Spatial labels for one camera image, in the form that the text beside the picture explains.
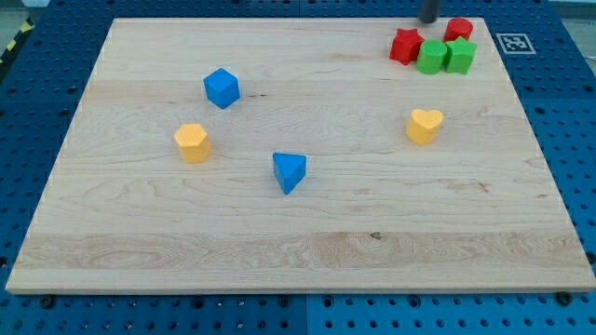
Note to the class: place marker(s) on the red cylinder block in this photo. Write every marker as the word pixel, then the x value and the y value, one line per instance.
pixel 458 27

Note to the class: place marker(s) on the blue triangle block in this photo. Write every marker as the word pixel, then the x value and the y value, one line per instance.
pixel 289 170

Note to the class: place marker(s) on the light wooden board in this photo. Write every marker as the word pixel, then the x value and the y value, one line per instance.
pixel 475 211

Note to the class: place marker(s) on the yellow hexagon block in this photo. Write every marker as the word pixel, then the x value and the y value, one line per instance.
pixel 193 143

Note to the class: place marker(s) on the blue cube block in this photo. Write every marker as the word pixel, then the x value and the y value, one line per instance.
pixel 222 88

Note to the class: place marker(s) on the yellow heart block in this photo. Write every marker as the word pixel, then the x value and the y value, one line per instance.
pixel 424 126

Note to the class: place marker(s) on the red star block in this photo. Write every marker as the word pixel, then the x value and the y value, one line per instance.
pixel 406 45

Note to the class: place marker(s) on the green cylinder block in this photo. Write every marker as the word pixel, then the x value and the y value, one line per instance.
pixel 431 56

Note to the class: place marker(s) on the green star block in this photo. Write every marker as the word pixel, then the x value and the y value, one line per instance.
pixel 460 55

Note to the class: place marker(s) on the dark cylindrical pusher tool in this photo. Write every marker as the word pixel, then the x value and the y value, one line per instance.
pixel 429 11

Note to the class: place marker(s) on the white fiducial marker tag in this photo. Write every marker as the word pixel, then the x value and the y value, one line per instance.
pixel 515 44

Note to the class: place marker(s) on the yellow black hazard tape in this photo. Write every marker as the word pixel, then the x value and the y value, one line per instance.
pixel 16 44

